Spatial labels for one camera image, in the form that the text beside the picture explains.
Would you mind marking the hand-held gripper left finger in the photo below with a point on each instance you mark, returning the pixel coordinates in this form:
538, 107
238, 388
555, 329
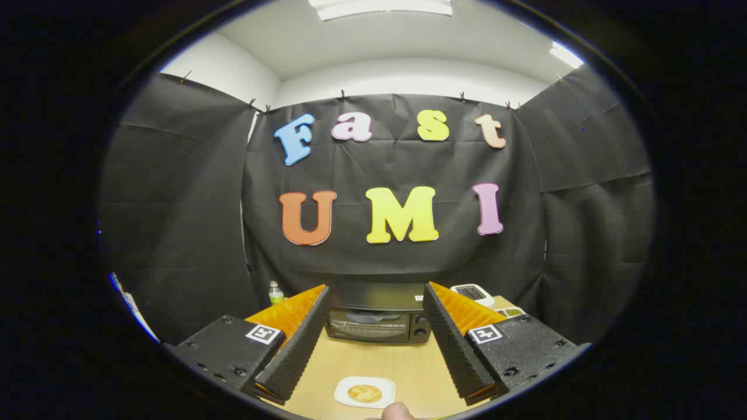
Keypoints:
300, 344

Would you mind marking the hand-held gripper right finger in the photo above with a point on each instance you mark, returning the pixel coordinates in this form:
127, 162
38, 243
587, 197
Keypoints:
452, 344

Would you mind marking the golden bread roll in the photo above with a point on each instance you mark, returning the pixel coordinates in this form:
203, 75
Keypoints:
365, 394

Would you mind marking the black toaster oven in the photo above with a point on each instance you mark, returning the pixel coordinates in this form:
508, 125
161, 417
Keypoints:
379, 297

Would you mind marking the white pop-up toaster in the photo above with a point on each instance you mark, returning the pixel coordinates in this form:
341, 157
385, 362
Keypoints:
473, 291

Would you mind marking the green label drink bottle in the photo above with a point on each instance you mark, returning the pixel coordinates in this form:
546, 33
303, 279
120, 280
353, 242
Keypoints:
275, 296

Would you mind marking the white divided snack dish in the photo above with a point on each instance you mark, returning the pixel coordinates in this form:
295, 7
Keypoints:
511, 312

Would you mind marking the white plate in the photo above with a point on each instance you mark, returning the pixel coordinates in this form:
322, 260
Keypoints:
385, 384

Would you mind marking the small ceiling light panel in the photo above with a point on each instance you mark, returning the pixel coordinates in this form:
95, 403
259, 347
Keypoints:
565, 55

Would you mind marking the long ceiling light panel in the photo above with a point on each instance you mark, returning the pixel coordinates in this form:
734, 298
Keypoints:
379, 7

